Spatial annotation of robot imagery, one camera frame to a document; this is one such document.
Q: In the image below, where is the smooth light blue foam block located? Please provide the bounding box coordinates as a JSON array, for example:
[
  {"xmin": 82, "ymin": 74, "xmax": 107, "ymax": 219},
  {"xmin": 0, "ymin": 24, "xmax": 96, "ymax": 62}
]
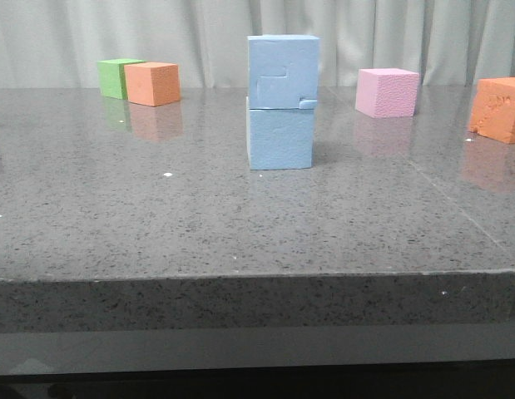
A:
[{"xmin": 246, "ymin": 107, "xmax": 314, "ymax": 170}]

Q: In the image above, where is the textured light blue foam block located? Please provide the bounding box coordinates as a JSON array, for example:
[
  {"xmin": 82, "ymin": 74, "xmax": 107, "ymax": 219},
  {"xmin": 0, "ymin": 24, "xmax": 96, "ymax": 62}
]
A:
[{"xmin": 247, "ymin": 34, "xmax": 319, "ymax": 110}]

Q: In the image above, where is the smooth orange foam block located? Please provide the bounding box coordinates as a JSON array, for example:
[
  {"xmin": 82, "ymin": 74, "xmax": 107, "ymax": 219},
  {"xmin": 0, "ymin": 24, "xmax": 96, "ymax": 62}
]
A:
[{"xmin": 124, "ymin": 62, "xmax": 181, "ymax": 106}]

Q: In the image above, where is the pink foam block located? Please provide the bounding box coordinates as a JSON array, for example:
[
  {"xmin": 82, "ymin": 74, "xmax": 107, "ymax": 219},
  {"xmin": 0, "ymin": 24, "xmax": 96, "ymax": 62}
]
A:
[{"xmin": 355, "ymin": 68, "xmax": 420, "ymax": 118}]

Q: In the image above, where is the green foam block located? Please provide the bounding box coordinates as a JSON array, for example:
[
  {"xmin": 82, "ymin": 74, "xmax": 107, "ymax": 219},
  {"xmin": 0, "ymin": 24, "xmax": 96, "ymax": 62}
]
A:
[{"xmin": 97, "ymin": 58, "xmax": 144, "ymax": 100}]

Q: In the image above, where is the dented orange foam block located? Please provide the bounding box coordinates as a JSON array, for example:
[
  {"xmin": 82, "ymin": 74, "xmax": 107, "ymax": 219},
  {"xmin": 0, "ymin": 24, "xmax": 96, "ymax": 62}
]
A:
[{"xmin": 468, "ymin": 77, "xmax": 515, "ymax": 144}]

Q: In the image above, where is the grey pleated curtain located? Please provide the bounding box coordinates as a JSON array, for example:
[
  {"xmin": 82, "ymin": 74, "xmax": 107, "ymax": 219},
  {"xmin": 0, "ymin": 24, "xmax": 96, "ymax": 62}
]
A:
[{"xmin": 0, "ymin": 1, "xmax": 515, "ymax": 88}]

